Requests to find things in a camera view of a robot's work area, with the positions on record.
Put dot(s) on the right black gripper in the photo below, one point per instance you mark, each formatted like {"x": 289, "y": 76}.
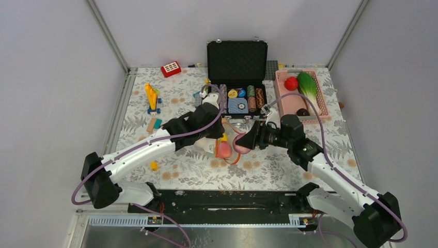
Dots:
{"x": 256, "y": 136}

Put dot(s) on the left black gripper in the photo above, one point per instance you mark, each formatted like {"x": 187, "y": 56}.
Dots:
{"x": 219, "y": 130}

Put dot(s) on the purple toy onion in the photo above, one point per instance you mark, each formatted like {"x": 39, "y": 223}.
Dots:
{"x": 239, "y": 149}

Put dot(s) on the yellow toy banana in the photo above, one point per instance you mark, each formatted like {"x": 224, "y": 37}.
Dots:
{"x": 224, "y": 138}

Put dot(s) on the pink toy peach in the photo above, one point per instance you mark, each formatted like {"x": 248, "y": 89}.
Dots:
{"x": 224, "y": 150}

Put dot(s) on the clear orange-zip bag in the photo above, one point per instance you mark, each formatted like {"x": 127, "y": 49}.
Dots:
{"x": 208, "y": 145}

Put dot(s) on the dark toy eggplant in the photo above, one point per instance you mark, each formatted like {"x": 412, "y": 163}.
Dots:
{"x": 303, "y": 112}

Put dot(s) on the red toy strawberry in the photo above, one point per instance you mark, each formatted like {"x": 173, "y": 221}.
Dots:
{"x": 291, "y": 83}

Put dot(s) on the green white bok choy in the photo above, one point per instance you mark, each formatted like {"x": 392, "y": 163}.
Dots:
{"x": 308, "y": 88}

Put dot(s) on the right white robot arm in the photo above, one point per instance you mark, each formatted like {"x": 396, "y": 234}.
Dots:
{"x": 373, "y": 217}

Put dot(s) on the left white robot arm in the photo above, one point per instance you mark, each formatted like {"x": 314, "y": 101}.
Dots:
{"x": 103, "y": 177}

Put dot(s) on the teal blue block stack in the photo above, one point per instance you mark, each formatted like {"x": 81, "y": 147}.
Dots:
{"x": 197, "y": 99}

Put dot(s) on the wooden teal toy blocks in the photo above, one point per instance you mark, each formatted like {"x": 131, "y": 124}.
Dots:
{"x": 154, "y": 123}

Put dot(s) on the black poker chip case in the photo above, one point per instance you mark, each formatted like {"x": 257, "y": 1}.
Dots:
{"x": 238, "y": 68}

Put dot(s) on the red white toy block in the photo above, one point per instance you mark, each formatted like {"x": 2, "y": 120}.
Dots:
{"x": 171, "y": 69}

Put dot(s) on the yellow blue toy cart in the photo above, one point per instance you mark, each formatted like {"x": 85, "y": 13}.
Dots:
{"x": 153, "y": 100}

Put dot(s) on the small yellow toy piece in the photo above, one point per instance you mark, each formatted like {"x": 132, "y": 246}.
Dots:
{"x": 154, "y": 166}

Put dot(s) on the grey building baseplate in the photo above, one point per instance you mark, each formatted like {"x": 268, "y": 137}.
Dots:
{"x": 270, "y": 70}

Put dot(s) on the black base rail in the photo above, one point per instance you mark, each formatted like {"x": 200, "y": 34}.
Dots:
{"x": 229, "y": 207}

